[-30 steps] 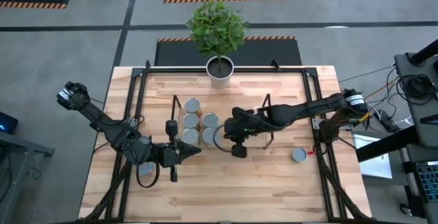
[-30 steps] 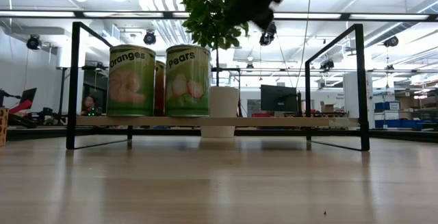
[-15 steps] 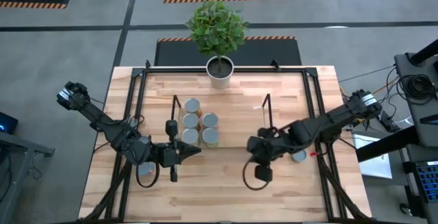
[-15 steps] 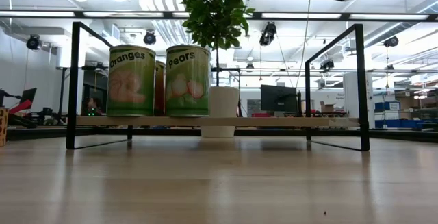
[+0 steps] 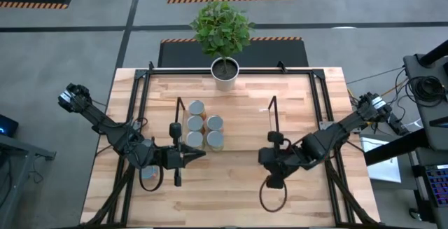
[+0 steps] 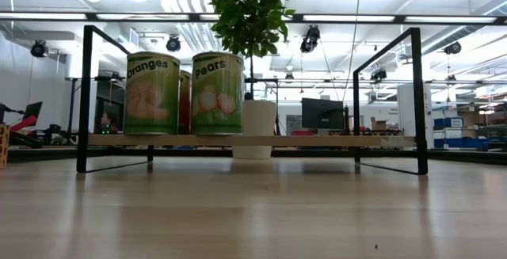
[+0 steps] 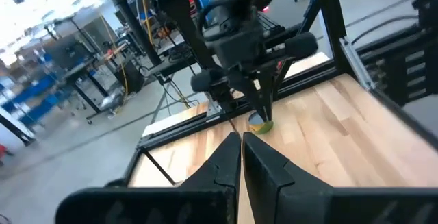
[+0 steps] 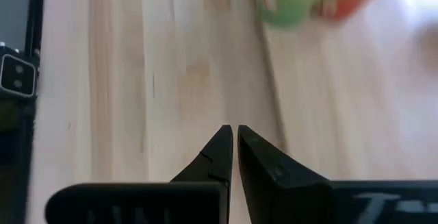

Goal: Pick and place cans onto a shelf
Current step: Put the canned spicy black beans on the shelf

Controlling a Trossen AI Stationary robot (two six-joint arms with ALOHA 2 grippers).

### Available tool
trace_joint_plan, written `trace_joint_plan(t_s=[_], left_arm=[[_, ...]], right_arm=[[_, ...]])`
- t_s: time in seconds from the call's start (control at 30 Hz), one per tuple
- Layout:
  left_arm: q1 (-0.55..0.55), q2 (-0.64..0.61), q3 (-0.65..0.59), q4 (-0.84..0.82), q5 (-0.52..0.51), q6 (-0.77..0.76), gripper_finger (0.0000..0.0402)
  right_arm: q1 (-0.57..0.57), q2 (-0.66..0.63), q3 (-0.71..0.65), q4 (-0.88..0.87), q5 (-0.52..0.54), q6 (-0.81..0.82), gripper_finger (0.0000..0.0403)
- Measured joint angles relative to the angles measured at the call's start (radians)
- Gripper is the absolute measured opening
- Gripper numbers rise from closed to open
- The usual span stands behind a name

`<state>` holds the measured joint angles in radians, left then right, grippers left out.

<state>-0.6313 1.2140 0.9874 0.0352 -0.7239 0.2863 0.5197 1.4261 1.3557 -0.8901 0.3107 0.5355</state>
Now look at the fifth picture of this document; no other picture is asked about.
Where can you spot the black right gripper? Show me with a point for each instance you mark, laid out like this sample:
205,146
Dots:
274,181

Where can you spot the orange Green Beans can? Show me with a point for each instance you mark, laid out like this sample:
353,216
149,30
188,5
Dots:
197,108

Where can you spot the grey equipment cart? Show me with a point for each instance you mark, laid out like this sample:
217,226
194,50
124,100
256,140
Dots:
420,68

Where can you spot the blue lit device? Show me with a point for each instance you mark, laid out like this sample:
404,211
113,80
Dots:
7,125

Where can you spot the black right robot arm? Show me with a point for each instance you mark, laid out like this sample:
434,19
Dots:
336,134

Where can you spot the green leafy plant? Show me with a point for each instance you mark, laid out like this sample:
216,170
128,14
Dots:
222,29

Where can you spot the green Pears can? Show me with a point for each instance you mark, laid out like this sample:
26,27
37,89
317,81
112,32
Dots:
214,139

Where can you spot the grey side desk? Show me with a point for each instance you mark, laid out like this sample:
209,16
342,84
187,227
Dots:
24,148

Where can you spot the orange red striped can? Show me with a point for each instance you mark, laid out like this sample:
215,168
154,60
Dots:
195,123

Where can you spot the teal top can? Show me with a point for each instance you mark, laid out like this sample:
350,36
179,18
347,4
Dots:
150,173

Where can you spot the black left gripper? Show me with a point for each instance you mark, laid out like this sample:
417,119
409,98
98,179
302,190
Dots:
173,157

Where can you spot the black bar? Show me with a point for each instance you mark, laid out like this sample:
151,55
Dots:
395,147

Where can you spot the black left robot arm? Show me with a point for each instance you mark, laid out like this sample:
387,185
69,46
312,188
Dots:
105,125

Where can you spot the small white tag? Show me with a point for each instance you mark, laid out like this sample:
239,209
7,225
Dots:
263,110

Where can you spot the silver lidded food can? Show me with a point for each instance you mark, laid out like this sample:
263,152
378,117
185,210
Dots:
214,122

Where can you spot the black pole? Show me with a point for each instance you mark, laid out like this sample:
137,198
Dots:
434,52

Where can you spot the white plant pot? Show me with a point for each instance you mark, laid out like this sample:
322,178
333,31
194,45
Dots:
224,78

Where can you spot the wooden shelf with black frame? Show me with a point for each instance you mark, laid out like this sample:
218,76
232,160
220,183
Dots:
245,134

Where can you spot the black metal table frame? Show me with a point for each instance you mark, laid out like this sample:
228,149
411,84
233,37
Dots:
262,71

